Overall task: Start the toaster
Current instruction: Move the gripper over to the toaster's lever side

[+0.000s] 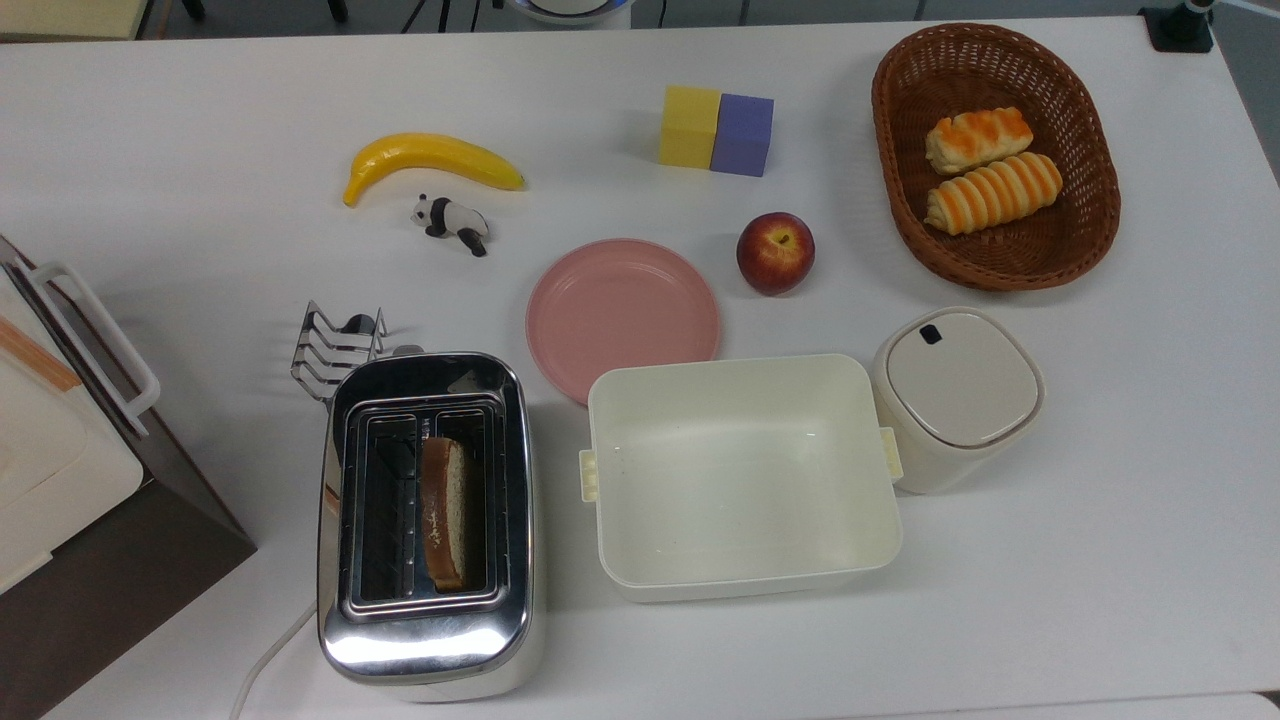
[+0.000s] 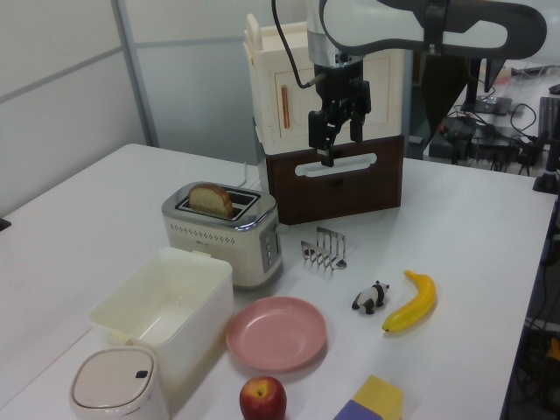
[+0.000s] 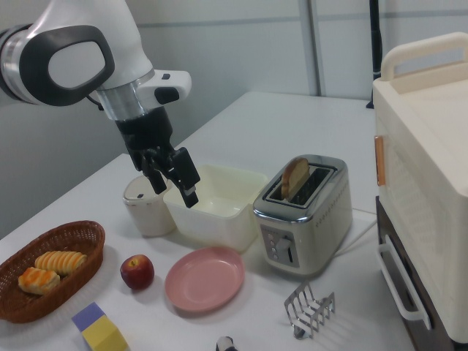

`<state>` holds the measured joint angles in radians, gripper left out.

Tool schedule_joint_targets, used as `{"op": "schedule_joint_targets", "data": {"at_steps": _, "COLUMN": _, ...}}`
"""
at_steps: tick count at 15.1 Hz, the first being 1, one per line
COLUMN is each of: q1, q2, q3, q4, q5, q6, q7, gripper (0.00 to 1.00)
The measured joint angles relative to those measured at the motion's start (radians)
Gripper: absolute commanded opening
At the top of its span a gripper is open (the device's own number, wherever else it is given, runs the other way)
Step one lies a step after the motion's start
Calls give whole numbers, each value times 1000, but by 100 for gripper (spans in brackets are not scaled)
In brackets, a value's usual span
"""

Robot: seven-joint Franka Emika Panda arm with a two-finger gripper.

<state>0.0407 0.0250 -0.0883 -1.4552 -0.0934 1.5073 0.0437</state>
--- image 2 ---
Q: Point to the black clamp pole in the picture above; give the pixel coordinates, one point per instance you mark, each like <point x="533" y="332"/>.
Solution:
<point x="550" y="166"/>

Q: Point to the metal toast rack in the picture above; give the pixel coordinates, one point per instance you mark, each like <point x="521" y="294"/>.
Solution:
<point x="326" y="251"/>

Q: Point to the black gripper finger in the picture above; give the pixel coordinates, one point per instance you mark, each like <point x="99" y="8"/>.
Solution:
<point x="318" y="131"/>
<point x="355" y="128"/>

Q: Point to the yellow banana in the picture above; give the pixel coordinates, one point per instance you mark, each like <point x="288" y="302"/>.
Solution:
<point x="415" y="304"/>

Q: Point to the panda figurine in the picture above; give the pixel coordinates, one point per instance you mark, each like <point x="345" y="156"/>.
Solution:
<point x="371" y="298"/>

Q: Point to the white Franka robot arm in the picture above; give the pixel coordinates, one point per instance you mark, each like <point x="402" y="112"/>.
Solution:
<point x="394" y="22"/>

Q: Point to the pink plate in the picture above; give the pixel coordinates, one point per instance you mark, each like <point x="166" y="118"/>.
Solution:
<point x="276" y="333"/>

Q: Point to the white plastic storage box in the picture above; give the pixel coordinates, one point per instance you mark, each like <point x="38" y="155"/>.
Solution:
<point x="175" y="306"/>

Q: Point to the small white lidded bin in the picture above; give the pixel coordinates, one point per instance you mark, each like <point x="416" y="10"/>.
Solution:
<point x="116" y="387"/>

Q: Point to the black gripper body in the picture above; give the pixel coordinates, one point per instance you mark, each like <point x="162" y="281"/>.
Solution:
<point x="343" y="83"/>

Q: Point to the cream and chrome toaster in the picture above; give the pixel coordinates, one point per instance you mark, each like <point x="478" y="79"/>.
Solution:
<point x="227" y="245"/>

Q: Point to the bread slice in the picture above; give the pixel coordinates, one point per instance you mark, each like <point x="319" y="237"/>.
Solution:
<point x="212" y="199"/>

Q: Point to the yellow foam block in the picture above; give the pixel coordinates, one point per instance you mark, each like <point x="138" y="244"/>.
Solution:
<point x="380" y="394"/>

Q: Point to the cream toy cabinet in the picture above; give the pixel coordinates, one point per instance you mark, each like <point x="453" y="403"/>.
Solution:
<point x="280" y="87"/>

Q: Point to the red apple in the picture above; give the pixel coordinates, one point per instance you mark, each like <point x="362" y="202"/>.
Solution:
<point x="262" y="399"/>

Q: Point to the purple foam block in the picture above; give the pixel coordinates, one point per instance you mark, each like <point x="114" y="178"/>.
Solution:
<point x="354" y="412"/>

